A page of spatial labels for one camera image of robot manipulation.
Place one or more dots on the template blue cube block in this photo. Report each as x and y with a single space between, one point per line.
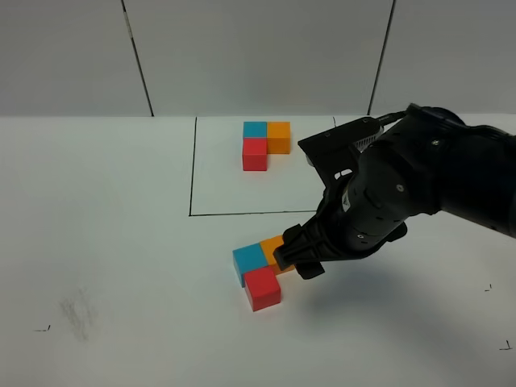
254 130

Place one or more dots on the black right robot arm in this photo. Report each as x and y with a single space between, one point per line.
378 172

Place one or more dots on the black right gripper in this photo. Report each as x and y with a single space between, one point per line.
346 224

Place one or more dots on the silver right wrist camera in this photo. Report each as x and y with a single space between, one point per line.
359 133

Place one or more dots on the template red cube block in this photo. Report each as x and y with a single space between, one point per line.
254 154

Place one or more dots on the template orange cube block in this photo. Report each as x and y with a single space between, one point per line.
278 137

